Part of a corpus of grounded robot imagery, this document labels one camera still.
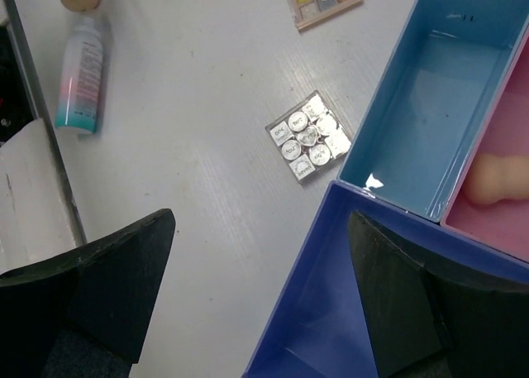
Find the clear silver pan palette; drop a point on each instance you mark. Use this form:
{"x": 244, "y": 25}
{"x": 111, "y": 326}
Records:
{"x": 309, "y": 137}

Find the white taped cover sheet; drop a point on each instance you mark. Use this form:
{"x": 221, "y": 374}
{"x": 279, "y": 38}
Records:
{"x": 36, "y": 220}

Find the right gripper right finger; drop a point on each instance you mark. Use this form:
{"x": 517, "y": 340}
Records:
{"x": 430, "y": 316}

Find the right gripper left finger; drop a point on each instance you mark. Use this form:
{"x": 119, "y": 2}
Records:
{"x": 86, "y": 312}

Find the pink teal spray bottle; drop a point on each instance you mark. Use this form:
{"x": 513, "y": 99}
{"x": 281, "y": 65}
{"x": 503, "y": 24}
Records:
{"x": 81, "y": 77}

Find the three-compartment organizer tray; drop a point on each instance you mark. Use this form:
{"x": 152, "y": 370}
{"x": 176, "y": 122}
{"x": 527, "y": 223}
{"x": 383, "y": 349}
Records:
{"x": 445, "y": 75}

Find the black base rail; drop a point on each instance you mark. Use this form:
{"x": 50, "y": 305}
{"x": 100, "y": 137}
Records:
{"x": 40, "y": 111}

